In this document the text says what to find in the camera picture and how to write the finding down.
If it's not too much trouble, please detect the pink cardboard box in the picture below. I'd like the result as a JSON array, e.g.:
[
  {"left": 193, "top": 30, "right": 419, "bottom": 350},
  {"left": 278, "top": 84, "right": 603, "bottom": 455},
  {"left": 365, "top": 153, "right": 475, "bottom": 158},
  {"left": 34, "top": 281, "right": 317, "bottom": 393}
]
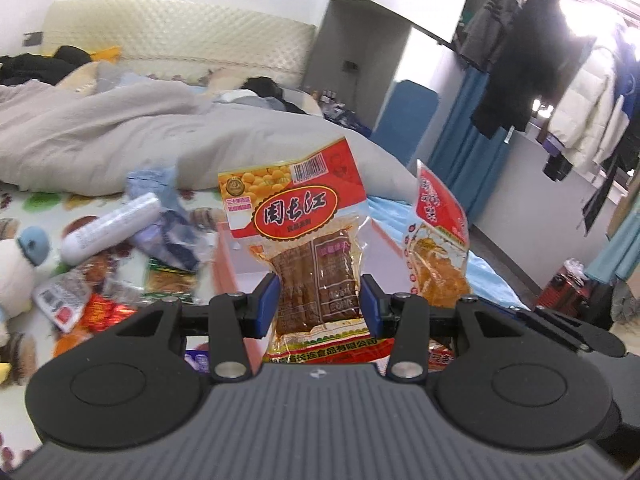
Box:
[{"left": 211, "top": 214, "right": 418, "bottom": 293}]

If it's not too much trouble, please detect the white blue plush penguin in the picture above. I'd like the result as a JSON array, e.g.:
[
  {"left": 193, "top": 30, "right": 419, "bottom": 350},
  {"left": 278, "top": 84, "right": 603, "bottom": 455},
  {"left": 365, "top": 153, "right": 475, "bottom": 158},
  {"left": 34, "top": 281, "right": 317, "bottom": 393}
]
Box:
[{"left": 0, "top": 226, "right": 52, "bottom": 348}]

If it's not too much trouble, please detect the orange red snack packet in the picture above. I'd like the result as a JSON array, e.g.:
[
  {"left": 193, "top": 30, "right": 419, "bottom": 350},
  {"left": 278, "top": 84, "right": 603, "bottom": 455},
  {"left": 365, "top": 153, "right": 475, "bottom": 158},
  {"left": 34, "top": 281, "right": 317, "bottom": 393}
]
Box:
[{"left": 401, "top": 158, "right": 472, "bottom": 372}]

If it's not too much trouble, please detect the black clothes heap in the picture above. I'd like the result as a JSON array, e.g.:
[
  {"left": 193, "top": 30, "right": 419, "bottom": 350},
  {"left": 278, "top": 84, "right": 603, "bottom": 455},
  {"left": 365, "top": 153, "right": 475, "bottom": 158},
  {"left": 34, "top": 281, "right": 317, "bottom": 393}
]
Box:
[{"left": 0, "top": 45, "right": 95, "bottom": 87}]

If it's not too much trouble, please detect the grey wall cabinet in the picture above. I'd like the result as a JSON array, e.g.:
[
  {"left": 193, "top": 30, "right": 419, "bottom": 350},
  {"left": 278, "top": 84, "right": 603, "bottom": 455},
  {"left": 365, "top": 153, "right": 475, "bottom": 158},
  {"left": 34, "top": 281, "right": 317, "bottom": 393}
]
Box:
[{"left": 314, "top": 0, "right": 468, "bottom": 128}]

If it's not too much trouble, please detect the row of cosmetic bottles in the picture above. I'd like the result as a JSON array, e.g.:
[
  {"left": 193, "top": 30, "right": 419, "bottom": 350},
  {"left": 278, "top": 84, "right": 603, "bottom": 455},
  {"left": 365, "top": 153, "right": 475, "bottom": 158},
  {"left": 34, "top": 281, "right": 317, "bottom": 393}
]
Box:
[{"left": 313, "top": 88, "right": 352, "bottom": 112}]

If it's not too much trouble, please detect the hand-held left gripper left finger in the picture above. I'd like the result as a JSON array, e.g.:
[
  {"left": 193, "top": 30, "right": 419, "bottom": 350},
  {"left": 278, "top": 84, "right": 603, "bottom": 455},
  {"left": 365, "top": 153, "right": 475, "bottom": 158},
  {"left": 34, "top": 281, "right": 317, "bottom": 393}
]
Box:
[{"left": 116, "top": 274, "right": 282, "bottom": 381}]

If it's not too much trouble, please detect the light blue plastic wrapper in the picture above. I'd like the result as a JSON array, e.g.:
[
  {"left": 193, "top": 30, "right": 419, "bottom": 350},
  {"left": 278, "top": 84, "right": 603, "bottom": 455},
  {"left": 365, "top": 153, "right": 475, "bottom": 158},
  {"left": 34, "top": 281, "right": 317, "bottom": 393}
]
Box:
[{"left": 124, "top": 166, "right": 178, "bottom": 212}]

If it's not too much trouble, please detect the black hanging coat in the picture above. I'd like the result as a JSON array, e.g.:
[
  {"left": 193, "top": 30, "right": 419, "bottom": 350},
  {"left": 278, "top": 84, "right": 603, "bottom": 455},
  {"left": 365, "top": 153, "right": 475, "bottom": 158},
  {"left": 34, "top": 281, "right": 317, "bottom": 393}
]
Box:
[{"left": 470, "top": 0, "right": 599, "bottom": 140}]

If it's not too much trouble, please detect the dark blue crumpled wrapper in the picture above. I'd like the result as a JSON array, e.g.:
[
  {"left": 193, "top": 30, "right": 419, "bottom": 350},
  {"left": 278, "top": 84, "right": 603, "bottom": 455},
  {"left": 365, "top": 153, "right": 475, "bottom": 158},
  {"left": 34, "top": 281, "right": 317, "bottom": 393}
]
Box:
[{"left": 132, "top": 209, "right": 213, "bottom": 273}]

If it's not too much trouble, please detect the red suitcase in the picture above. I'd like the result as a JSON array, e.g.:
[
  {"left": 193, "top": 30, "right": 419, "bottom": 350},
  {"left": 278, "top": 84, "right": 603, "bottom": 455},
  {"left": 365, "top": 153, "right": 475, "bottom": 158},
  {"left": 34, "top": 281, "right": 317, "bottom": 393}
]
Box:
[{"left": 536, "top": 259, "right": 610, "bottom": 322}]

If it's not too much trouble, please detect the black garment on pillow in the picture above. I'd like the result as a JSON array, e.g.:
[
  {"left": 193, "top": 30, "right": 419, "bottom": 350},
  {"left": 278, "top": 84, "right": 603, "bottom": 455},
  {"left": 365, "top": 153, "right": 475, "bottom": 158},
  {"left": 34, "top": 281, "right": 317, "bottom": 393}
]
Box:
[{"left": 239, "top": 75, "right": 307, "bottom": 115}]

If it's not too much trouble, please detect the red tofu snack packet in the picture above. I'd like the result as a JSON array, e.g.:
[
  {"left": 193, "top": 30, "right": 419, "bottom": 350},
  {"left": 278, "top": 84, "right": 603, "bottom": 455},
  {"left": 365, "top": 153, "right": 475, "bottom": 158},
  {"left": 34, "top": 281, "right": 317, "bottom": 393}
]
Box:
[{"left": 217, "top": 136, "right": 396, "bottom": 367}]

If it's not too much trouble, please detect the white tube bottle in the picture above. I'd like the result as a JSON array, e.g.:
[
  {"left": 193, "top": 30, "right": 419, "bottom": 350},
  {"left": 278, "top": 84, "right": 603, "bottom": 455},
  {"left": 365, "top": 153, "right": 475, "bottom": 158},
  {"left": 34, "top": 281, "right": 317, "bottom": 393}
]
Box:
[{"left": 60, "top": 192, "right": 162, "bottom": 266}]

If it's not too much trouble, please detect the grey hanging jacket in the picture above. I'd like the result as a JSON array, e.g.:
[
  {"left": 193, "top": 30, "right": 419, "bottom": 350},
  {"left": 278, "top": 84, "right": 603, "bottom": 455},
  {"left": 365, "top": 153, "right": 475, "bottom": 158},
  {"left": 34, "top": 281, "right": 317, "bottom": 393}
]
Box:
[{"left": 456, "top": 0, "right": 522, "bottom": 75}]

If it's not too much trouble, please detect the blue curtain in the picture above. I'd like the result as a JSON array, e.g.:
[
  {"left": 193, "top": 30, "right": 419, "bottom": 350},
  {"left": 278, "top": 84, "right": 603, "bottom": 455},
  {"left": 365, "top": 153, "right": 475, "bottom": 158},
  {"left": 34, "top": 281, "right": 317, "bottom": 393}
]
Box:
[{"left": 429, "top": 66, "right": 512, "bottom": 233}]

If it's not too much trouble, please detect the cream pillow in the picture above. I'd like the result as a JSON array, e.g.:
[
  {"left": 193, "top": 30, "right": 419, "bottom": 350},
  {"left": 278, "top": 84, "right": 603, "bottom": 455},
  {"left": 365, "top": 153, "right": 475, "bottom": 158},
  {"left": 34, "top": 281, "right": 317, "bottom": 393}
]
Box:
[{"left": 202, "top": 66, "right": 322, "bottom": 117}]

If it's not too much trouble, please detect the green snack packet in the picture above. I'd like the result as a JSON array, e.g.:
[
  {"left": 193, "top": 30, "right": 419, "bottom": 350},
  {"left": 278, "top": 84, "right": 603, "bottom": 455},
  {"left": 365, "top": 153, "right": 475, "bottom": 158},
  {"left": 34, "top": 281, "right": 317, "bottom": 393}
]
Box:
[{"left": 144, "top": 258, "right": 200, "bottom": 303}]

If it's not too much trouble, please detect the peach pillow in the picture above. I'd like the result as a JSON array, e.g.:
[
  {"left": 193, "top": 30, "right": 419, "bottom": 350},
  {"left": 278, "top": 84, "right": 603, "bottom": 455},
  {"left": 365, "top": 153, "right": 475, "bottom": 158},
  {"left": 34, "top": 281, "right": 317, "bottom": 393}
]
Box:
[{"left": 54, "top": 61, "right": 103, "bottom": 95}]

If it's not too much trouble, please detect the pile of small red packets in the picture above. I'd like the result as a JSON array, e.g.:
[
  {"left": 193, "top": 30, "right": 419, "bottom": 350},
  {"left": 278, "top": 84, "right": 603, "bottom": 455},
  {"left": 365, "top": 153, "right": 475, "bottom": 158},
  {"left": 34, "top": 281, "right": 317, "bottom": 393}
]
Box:
[{"left": 52, "top": 291, "right": 138, "bottom": 358}]

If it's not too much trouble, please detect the cream quilted headboard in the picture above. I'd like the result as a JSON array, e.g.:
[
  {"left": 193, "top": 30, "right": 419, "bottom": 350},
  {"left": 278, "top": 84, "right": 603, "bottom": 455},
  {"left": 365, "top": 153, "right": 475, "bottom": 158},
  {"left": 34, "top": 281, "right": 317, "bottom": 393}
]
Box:
[{"left": 39, "top": 0, "right": 319, "bottom": 92}]

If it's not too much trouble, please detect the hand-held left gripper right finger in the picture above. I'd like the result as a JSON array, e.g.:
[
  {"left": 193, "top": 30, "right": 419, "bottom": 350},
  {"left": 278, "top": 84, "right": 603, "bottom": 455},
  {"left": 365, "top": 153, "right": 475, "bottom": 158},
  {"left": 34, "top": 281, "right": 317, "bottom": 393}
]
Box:
[{"left": 360, "top": 274, "right": 522, "bottom": 381}]

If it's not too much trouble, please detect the yellow cloth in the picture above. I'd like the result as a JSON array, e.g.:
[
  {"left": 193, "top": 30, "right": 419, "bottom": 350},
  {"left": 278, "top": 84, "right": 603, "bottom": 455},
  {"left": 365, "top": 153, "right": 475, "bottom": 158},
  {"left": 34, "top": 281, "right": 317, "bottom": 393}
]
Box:
[{"left": 89, "top": 45, "right": 124, "bottom": 64}]

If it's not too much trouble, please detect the grey duvet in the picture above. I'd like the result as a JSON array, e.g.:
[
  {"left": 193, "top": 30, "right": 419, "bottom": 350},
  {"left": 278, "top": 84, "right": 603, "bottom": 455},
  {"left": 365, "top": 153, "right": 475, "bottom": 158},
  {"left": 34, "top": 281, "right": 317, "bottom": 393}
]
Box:
[{"left": 0, "top": 79, "right": 418, "bottom": 207}]

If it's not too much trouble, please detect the white puffer jacket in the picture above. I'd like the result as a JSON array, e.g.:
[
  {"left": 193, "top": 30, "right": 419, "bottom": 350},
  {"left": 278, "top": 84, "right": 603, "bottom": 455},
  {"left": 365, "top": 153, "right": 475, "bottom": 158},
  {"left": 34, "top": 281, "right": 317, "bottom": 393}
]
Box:
[{"left": 549, "top": 44, "right": 632, "bottom": 177}]

